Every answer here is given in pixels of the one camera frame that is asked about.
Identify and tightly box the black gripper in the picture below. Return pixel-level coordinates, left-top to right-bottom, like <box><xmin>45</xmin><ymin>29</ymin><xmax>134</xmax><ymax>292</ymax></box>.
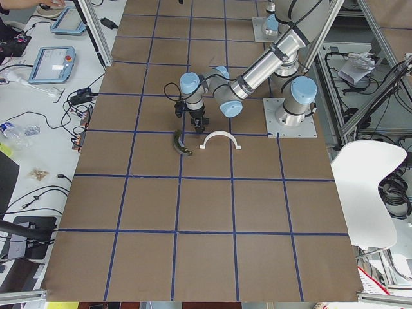
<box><xmin>189</xmin><ymin>109</ymin><xmax>209</xmax><ymax>133</ymax></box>

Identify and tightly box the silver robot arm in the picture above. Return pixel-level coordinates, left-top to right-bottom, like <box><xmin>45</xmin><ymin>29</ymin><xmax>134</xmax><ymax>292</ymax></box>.
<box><xmin>174</xmin><ymin>1</ymin><xmax>330</xmax><ymax>133</ymax></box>

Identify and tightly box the green curved brake shoe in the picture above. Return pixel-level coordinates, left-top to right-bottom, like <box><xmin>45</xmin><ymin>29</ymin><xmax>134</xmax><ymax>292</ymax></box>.
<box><xmin>173</xmin><ymin>129</ymin><xmax>193</xmax><ymax>156</ymax></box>

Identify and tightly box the black power brick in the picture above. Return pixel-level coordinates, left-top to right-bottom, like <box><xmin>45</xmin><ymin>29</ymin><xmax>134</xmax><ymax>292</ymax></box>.
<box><xmin>68</xmin><ymin>88</ymin><xmax>98</xmax><ymax>106</ymax></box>

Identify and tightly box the black power adapter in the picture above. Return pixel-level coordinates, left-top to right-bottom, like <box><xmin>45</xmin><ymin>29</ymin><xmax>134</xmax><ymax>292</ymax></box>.
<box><xmin>100</xmin><ymin>17</ymin><xmax>118</xmax><ymax>30</ymax></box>

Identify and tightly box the near blue teach pendant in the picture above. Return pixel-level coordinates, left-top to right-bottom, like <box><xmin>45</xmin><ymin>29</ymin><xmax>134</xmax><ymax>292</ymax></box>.
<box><xmin>28</xmin><ymin>46</ymin><xmax>76</xmax><ymax>84</ymax></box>

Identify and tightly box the blue teach pendant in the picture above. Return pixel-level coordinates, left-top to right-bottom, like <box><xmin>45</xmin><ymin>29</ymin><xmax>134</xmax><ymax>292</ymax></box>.
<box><xmin>51</xmin><ymin>7</ymin><xmax>86</xmax><ymax>35</ymax></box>
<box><xmin>28</xmin><ymin>46</ymin><xmax>76</xmax><ymax>84</ymax></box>

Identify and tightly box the far blue teach pendant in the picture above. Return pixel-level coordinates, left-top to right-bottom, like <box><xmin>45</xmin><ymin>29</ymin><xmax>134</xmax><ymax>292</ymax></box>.
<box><xmin>51</xmin><ymin>7</ymin><xmax>86</xmax><ymax>35</ymax></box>

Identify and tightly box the white chair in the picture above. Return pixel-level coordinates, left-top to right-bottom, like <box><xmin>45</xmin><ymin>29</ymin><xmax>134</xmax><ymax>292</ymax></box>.
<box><xmin>331</xmin><ymin>140</ymin><xmax>407</xmax><ymax>248</ymax></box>

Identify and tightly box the white paper stack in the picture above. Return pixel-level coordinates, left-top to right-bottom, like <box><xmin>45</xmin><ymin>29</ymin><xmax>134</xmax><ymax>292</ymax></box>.
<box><xmin>338</xmin><ymin>52</ymin><xmax>375</xmax><ymax>85</ymax></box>

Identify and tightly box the small snack bag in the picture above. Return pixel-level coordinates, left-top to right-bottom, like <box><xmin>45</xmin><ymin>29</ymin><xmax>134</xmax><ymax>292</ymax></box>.
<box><xmin>27</xmin><ymin>168</ymin><xmax>49</xmax><ymax>182</ymax></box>

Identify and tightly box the plastic water bottle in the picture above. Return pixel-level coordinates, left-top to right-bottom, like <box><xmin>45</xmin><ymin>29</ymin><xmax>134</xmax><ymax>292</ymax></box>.
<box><xmin>1</xmin><ymin>122</ymin><xmax>41</xmax><ymax>139</ymax></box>

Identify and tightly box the black monitor stand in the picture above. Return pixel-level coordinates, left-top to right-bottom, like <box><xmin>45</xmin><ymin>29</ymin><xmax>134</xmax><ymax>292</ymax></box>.
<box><xmin>1</xmin><ymin>216</ymin><xmax>57</xmax><ymax>260</ymax></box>

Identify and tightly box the white curved plastic bracket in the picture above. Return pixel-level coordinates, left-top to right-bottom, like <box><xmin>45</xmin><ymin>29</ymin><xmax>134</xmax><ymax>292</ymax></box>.
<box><xmin>199</xmin><ymin>130</ymin><xmax>242</xmax><ymax>150</ymax></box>

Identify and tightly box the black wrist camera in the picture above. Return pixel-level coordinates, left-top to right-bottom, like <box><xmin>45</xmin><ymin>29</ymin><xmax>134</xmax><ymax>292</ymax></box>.
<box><xmin>174</xmin><ymin>100</ymin><xmax>185</xmax><ymax>118</ymax></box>

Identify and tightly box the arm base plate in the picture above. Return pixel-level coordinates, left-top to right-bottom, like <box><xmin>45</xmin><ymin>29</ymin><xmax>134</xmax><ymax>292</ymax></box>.
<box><xmin>263</xmin><ymin>98</ymin><xmax>317</xmax><ymax>139</ymax></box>
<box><xmin>252</xmin><ymin>14</ymin><xmax>279</xmax><ymax>42</ymax></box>

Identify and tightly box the aluminium frame post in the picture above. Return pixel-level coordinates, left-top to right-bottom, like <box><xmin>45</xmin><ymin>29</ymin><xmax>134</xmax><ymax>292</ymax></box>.
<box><xmin>73</xmin><ymin>0</ymin><xmax>113</xmax><ymax>68</ymax></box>

